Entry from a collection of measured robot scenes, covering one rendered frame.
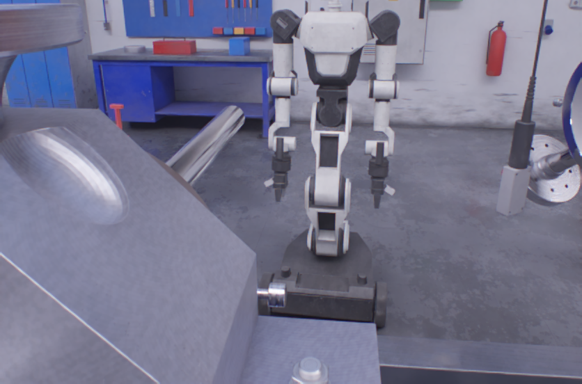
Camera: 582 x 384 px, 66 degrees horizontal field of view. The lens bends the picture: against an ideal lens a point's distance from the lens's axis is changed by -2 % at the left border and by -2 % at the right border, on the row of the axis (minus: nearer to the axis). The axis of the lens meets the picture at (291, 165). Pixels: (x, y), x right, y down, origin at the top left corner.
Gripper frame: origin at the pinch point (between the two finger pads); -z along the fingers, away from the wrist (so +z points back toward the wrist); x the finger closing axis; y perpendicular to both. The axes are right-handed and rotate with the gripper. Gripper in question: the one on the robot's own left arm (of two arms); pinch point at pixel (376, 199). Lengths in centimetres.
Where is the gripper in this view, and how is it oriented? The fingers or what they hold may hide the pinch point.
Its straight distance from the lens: 210.4
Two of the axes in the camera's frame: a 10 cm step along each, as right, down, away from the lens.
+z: 0.3, -9.9, -1.5
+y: 9.9, 0.5, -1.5
